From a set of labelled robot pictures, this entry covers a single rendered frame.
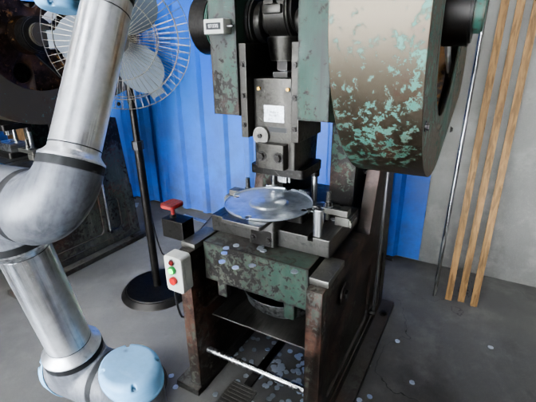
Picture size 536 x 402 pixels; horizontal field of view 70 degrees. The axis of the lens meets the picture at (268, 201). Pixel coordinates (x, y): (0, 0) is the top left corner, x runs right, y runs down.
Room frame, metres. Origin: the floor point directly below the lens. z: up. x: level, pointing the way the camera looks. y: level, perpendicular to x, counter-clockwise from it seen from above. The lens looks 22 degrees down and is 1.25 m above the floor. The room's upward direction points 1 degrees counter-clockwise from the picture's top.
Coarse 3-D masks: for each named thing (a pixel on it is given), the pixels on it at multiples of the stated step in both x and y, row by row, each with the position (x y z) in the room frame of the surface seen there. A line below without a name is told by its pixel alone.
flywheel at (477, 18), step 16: (448, 0) 0.99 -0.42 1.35; (464, 0) 0.97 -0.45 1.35; (480, 0) 0.98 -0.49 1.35; (448, 16) 0.98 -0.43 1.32; (464, 16) 0.97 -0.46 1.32; (480, 16) 0.98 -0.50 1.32; (448, 32) 1.00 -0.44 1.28; (464, 32) 0.98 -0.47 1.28; (480, 32) 1.03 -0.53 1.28; (448, 48) 1.19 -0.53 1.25; (448, 64) 1.25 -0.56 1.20
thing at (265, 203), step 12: (240, 192) 1.27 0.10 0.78; (252, 192) 1.27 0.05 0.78; (264, 192) 1.27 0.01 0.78; (276, 192) 1.26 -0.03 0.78; (288, 192) 1.26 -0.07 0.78; (300, 192) 1.26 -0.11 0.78; (228, 204) 1.16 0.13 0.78; (240, 204) 1.16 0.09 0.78; (252, 204) 1.14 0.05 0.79; (264, 204) 1.14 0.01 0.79; (276, 204) 1.14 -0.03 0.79; (288, 204) 1.15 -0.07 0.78; (300, 204) 1.15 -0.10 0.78; (312, 204) 1.13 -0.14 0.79; (240, 216) 1.05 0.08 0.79; (252, 216) 1.06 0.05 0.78; (264, 216) 1.06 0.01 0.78; (276, 216) 1.06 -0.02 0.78; (288, 216) 1.06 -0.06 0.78
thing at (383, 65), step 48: (336, 0) 0.77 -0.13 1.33; (384, 0) 0.73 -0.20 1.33; (432, 0) 0.69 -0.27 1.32; (336, 48) 0.78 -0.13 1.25; (384, 48) 0.73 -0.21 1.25; (432, 48) 0.74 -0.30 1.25; (336, 96) 0.80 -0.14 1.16; (384, 96) 0.75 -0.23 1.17; (432, 96) 0.83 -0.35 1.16; (384, 144) 0.82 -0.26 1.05; (432, 144) 0.95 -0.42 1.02
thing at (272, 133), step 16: (256, 80) 1.23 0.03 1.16; (272, 80) 1.21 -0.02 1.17; (288, 80) 1.18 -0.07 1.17; (256, 96) 1.23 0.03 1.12; (272, 96) 1.21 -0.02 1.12; (288, 96) 1.18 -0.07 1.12; (256, 112) 1.24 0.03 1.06; (272, 112) 1.21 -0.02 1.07; (288, 112) 1.18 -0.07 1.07; (256, 128) 1.22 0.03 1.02; (272, 128) 1.21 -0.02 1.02; (288, 128) 1.18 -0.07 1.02; (256, 144) 1.24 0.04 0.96; (272, 144) 1.17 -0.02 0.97; (288, 144) 1.18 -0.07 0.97; (304, 144) 1.23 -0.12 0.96; (256, 160) 1.24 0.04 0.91; (272, 160) 1.17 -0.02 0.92; (288, 160) 1.18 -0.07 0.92; (304, 160) 1.23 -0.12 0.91
